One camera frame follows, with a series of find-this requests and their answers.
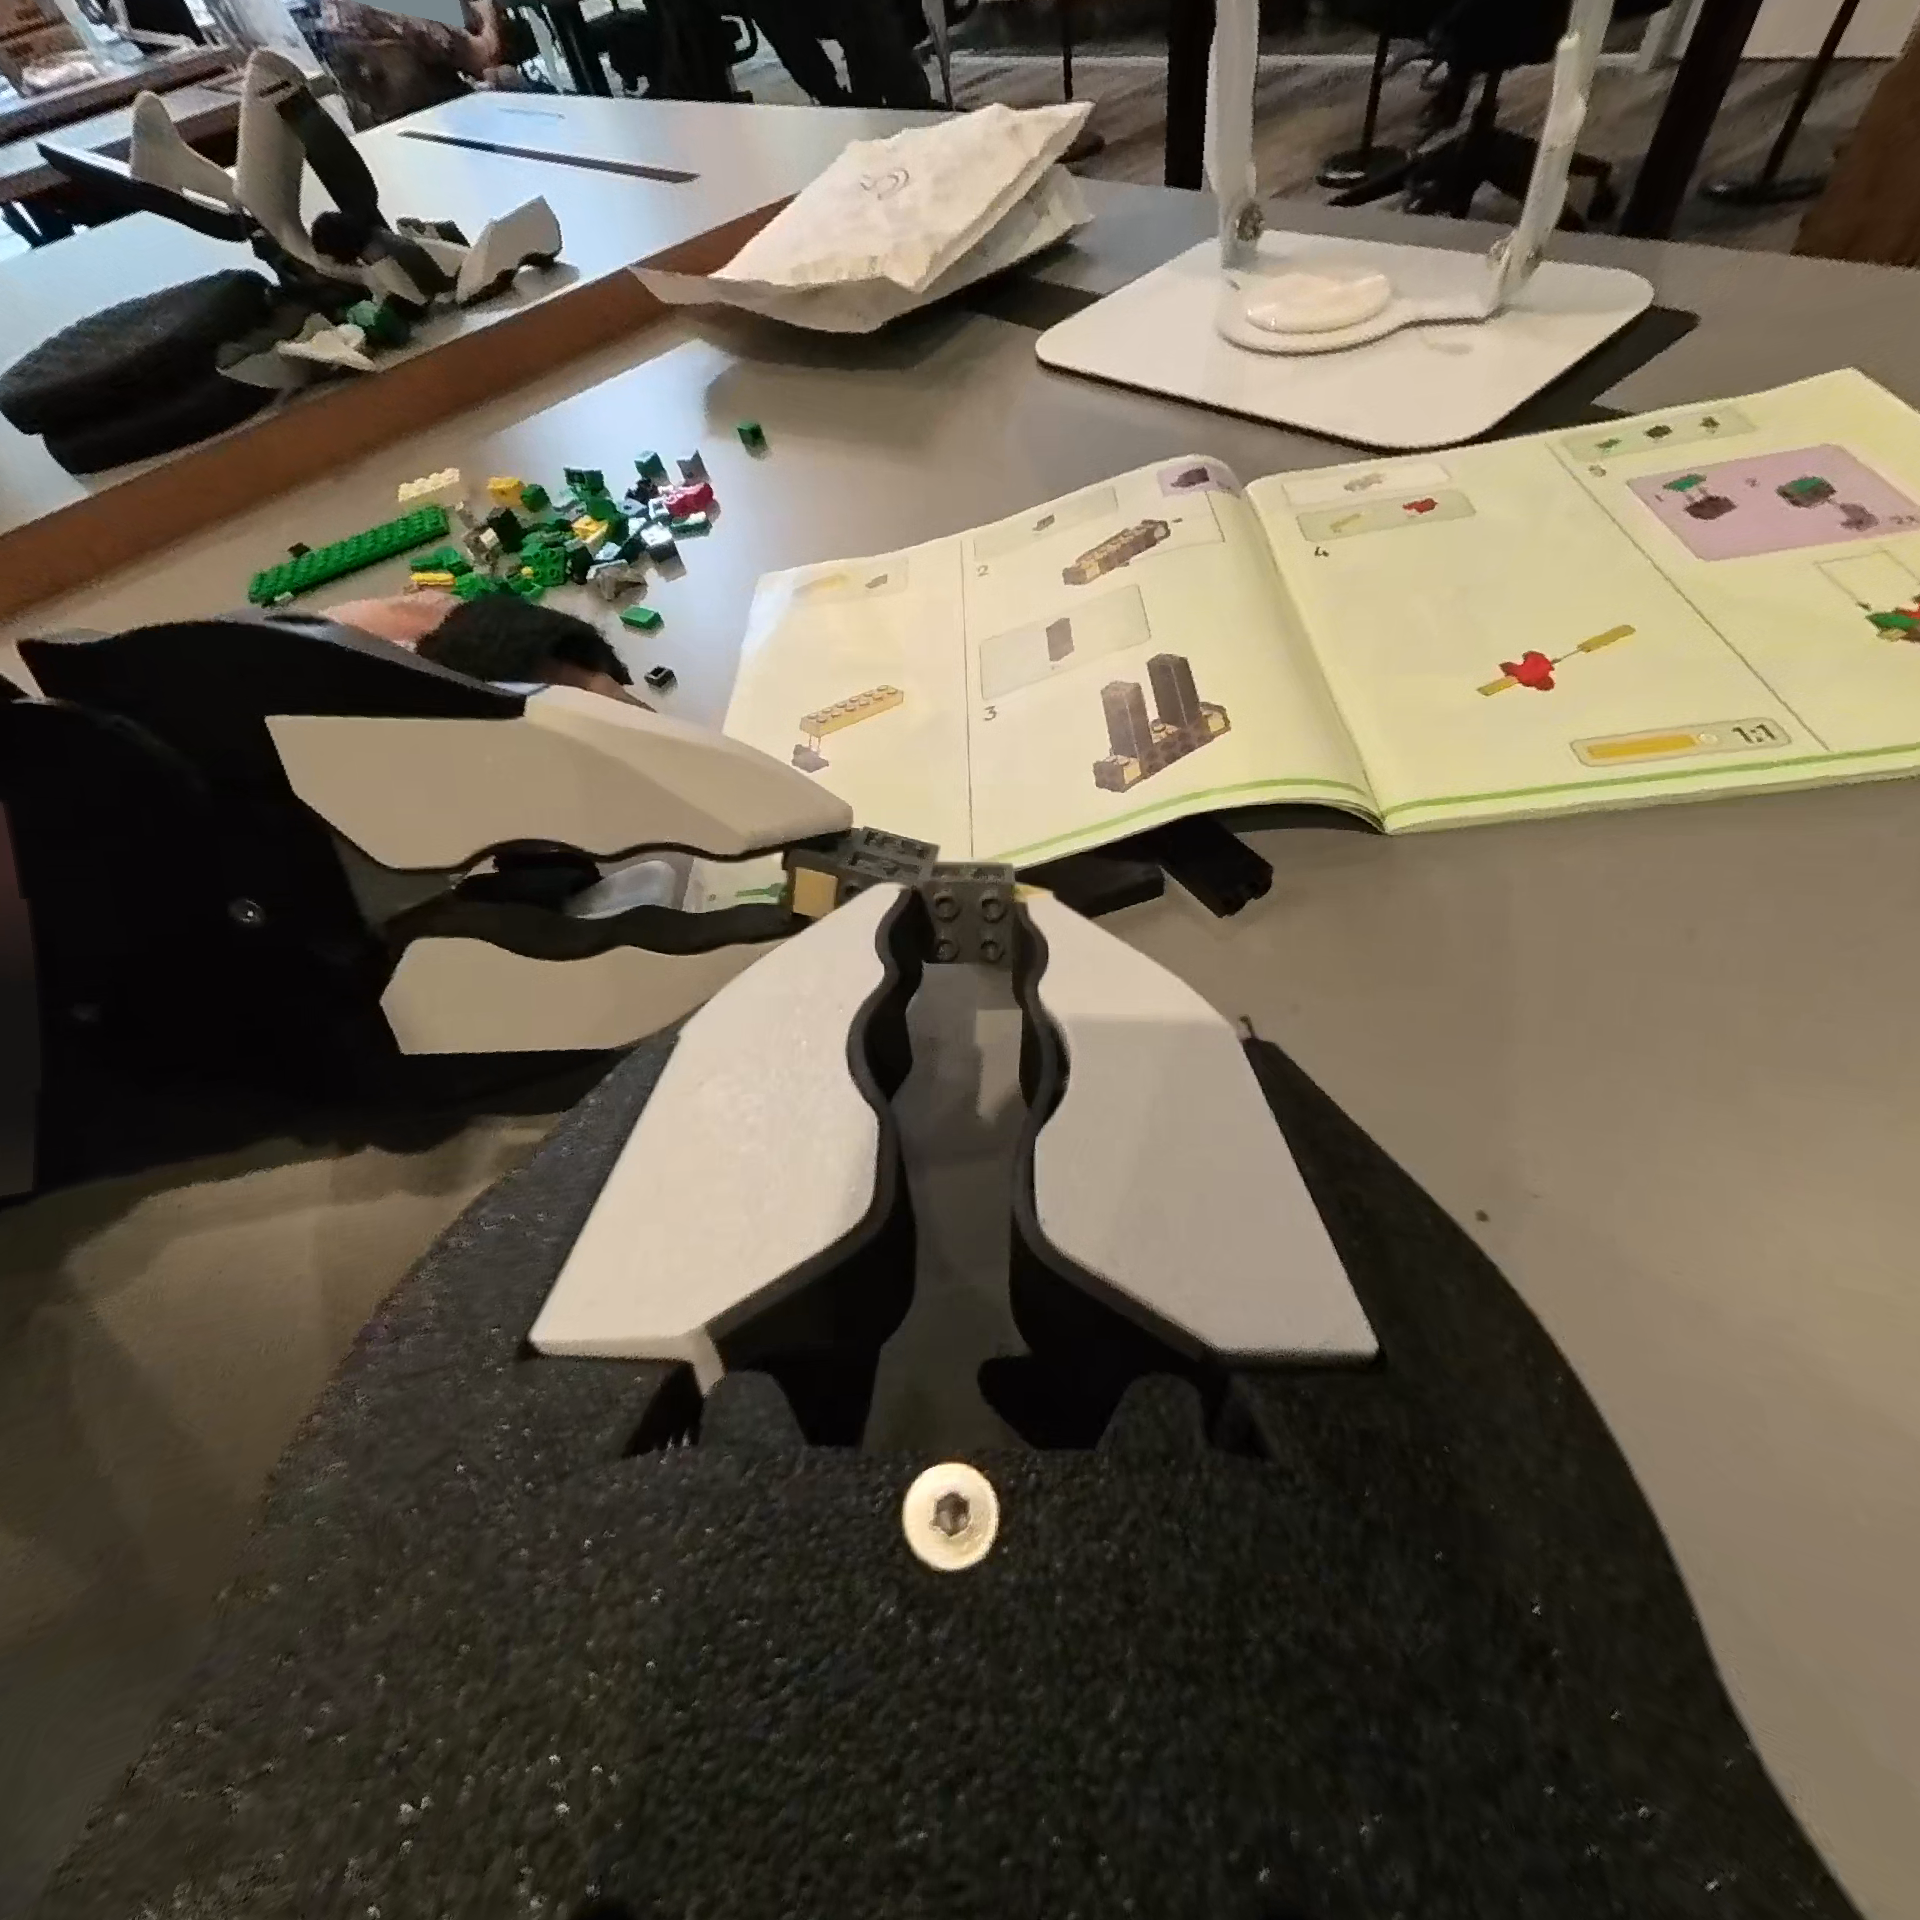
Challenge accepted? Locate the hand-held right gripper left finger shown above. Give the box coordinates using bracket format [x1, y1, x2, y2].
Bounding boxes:
[525, 882, 922, 1449]

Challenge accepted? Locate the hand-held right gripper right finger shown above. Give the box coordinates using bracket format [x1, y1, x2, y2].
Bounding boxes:
[977, 894, 1383, 1449]

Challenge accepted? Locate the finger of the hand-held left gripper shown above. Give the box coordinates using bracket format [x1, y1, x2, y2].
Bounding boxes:
[268, 690, 856, 887]
[374, 884, 847, 1056]

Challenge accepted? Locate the grey plate with tan brick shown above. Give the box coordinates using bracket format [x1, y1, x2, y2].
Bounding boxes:
[783, 825, 941, 925]

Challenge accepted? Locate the person's left hand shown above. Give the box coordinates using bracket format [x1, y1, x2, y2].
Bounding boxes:
[319, 594, 454, 649]

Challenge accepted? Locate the pile of small bricks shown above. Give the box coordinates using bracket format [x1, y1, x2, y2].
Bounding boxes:
[392, 416, 775, 700]

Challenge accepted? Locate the long green brick plate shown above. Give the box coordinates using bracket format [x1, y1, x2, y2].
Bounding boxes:
[247, 502, 452, 608]

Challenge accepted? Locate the black brick assembly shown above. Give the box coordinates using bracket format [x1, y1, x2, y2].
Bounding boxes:
[1036, 816, 1280, 920]

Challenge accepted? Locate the idle hand-held gripper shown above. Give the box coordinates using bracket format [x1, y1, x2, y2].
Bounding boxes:
[37, 45, 392, 301]
[217, 192, 578, 376]

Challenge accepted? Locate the black rough gripper housing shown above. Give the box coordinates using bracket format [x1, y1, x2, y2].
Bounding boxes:
[0, 286, 295, 472]

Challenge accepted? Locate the white paper bag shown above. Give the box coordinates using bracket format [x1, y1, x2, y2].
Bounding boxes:
[630, 96, 1096, 335]

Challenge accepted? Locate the brick instruction booklet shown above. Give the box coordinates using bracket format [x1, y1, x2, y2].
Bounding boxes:
[724, 367, 1920, 876]

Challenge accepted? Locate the black office chair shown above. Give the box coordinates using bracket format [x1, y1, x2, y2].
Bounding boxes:
[1393, 0, 1629, 226]
[750, 0, 961, 113]

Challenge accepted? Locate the wooden cabinet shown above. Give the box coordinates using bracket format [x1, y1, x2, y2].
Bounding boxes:
[0, 0, 202, 144]

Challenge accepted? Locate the black table leg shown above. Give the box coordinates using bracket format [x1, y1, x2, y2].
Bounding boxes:
[1626, 0, 1765, 241]

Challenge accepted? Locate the brown rounded object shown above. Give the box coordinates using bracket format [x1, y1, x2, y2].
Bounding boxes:
[1796, 60, 1920, 271]

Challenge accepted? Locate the black cable slot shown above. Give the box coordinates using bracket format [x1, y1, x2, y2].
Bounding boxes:
[397, 128, 704, 184]

